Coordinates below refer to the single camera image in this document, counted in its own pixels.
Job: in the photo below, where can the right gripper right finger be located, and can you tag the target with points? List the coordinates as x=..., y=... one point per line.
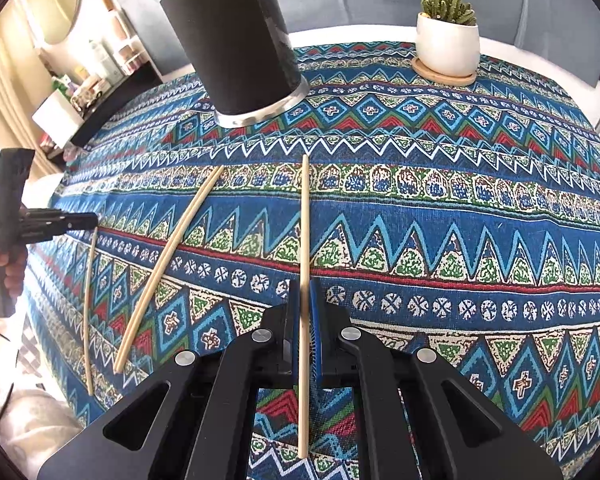
x=418, y=417

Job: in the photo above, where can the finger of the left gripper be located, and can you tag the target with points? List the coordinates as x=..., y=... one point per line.
x=46, y=223

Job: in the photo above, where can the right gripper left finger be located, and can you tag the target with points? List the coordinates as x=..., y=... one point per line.
x=192, y=418

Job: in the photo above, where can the wooden chopstick eight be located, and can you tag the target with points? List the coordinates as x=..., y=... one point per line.
x=86, y=314

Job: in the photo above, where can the wooden chopstick six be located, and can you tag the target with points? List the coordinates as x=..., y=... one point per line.
x=304, y=318

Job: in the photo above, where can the white box on shelf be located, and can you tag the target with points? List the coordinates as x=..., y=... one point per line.
x=57, y=117

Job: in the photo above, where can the beige curtain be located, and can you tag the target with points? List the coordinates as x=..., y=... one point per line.
x=24, y=85

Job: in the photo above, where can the patterned blue tablecloth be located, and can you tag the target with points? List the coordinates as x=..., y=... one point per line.
x=466, y=220

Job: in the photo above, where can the black cylindrical utensil holder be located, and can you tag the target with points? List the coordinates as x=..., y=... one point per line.
x=241, y=52

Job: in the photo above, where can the wooden plant saucer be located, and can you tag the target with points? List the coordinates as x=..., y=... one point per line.
x=424, y=71

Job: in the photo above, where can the small cactus white pot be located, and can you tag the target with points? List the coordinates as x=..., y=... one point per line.
x=448, y=41

